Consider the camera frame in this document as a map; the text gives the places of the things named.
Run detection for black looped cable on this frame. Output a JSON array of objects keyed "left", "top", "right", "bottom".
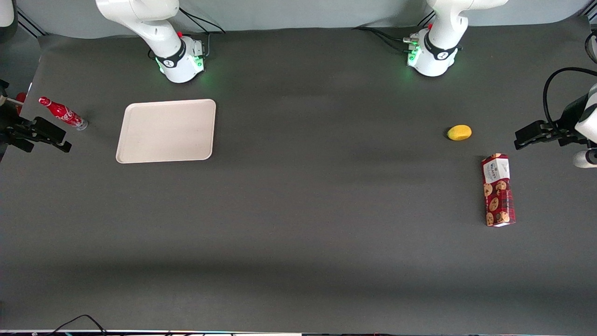
[{"left": 542, "top": 67, "right": 597, "bottom": 133}]

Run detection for red cookie box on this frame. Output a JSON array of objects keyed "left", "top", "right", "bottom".
[{"left": 481, "top": 153, "right": 517, "bottom": 227}]

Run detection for cream plastic tray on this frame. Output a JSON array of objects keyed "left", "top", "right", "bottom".
[{"left": 115, "top": 98, "right": 217, "bottom": 164}]

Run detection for red coke bottle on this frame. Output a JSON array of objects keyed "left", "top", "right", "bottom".
[{"left": 38, "top": 96, "right": 88, "bottom": 131}]

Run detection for dark grey table mat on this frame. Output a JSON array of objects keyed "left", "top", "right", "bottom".
[{"left": 0, "top": 17, "right": 597, "bottom": 334}]

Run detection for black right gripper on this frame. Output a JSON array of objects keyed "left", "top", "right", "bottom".
[{"left": 0, "top": 80, "right": 73, "bottom": 161}]

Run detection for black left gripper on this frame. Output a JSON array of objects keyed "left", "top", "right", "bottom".
[{"left": 514, "top": 93, "right": 590, "bottom": 150}]

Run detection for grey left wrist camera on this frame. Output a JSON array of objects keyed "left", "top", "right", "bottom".
[{"left": 573, "top": 148, "right": 597, "bottom": 169}]

